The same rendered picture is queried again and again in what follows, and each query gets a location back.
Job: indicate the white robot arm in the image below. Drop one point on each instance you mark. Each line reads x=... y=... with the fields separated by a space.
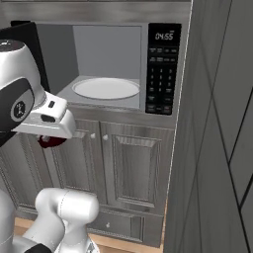
x=19 y=69

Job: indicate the grey microwave oven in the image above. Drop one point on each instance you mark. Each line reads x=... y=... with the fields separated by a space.
x=108 y=52

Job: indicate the white round turntable plate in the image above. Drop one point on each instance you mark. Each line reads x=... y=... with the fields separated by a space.
x=105 y=88

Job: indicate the red mug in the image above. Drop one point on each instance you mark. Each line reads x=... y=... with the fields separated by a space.
x=52 y=142

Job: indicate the grey panelled cupboard door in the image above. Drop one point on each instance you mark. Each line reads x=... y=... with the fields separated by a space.
x=136 y=171
x=82 y=164
x=28 y=171

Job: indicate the grey drawer front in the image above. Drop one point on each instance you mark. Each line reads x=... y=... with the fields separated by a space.
x=115 y=225

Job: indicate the small white cupboard knob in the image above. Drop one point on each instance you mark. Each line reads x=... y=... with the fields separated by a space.
x=105 y=137
x=93 y=135

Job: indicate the black microwave door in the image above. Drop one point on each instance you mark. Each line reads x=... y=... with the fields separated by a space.
x=35 y=41

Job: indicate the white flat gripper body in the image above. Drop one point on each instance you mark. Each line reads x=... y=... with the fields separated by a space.
x=49 y=129

